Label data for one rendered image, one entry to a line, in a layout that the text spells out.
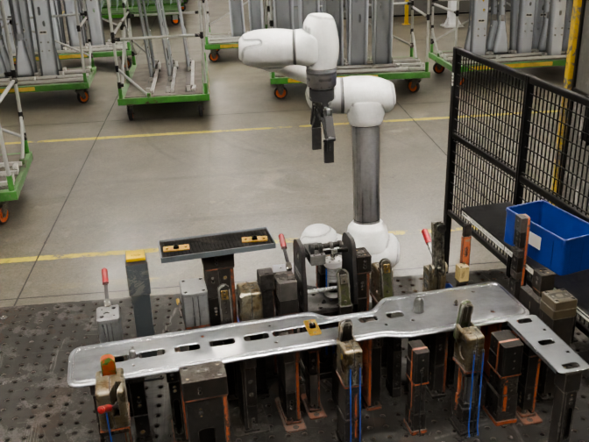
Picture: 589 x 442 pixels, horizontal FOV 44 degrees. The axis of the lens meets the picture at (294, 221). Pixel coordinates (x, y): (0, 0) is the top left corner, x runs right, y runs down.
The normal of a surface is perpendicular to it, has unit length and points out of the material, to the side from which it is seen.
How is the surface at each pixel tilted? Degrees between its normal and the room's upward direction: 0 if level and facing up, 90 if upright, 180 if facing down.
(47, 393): 0
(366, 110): 89
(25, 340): 0
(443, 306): 0
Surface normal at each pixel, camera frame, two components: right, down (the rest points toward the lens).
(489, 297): -0.03, -0.91
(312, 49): -0.12, 0.39
